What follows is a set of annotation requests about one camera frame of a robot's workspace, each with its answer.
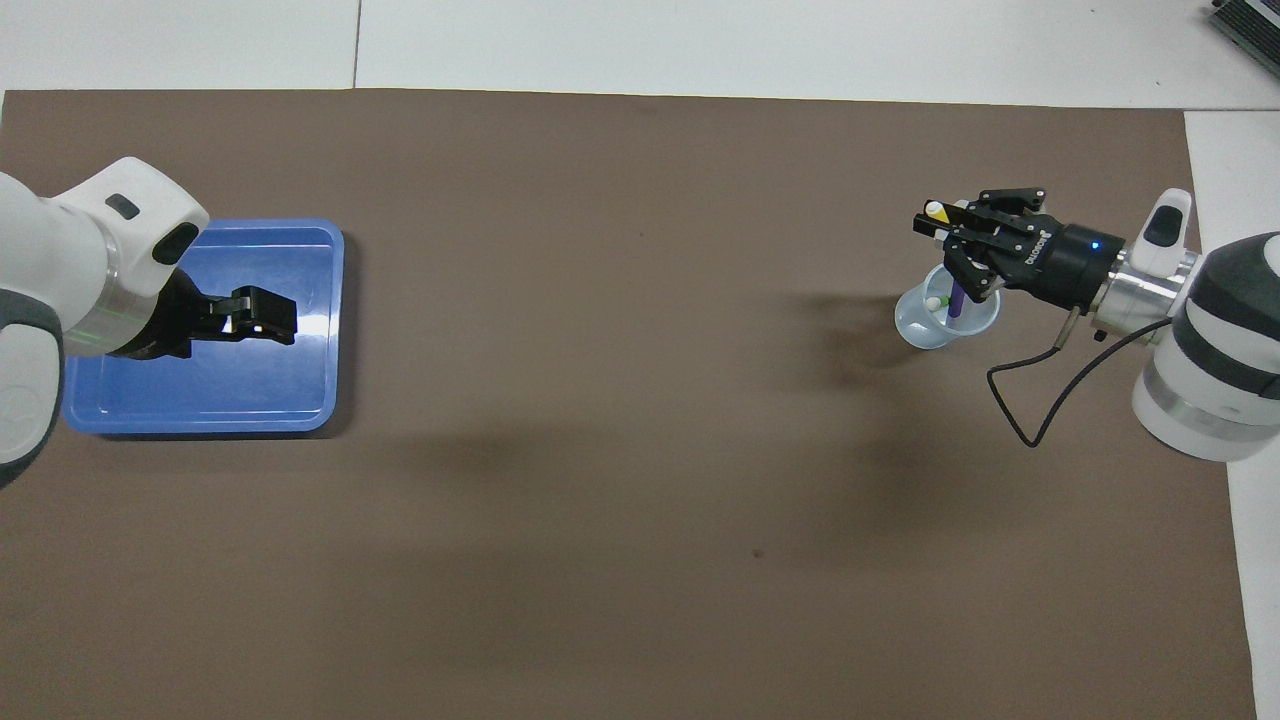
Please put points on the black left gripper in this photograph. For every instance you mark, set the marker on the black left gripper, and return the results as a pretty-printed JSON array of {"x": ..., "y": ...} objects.
[{"x": 170, "y": 325}]

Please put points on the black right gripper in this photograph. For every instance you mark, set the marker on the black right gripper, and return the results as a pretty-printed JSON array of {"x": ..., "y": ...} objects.
[{"x": 1065, "y": 265}]

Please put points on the yellow pen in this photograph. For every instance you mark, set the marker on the yellow pen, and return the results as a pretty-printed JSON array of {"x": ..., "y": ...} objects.
[{"x": 938, "y": 210}]

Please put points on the purple pen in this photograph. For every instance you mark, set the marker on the purple pen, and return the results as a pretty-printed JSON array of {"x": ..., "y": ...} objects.
[{"x": 955, "y": 305}]

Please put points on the blue plastic tray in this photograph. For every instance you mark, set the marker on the blue plastic tray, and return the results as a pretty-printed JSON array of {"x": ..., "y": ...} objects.
[{"x": 290, "y": 390}]

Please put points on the translucent white plastic cup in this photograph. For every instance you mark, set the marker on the translucent white plastic cup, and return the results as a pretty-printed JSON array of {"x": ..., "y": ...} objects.
[{"x": 915, "y": 328}]

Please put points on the grey finned device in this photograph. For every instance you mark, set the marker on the grey finned device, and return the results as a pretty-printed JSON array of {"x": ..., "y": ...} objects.
[{"x": 1255, "y": 25}]

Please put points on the brown table mat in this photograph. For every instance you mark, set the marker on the brown table mat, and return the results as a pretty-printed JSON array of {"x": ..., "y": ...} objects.
[{"x": 600, "y": 200}]

